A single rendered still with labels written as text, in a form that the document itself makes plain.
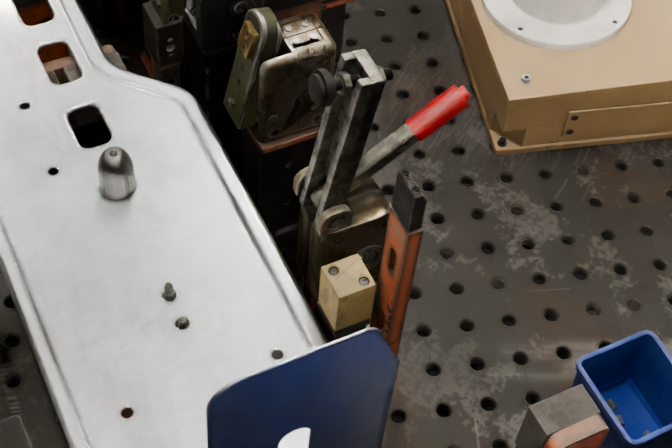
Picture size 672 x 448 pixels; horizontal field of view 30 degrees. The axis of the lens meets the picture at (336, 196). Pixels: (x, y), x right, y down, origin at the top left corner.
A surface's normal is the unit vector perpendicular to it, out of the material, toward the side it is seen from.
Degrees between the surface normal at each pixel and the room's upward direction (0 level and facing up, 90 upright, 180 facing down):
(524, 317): 0
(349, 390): 90
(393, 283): 90
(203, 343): 0
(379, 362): 90
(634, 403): 0
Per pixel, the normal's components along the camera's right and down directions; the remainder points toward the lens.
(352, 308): 0.44, 0.73
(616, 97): 0.18, 0.79
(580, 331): 0.07, -0.60
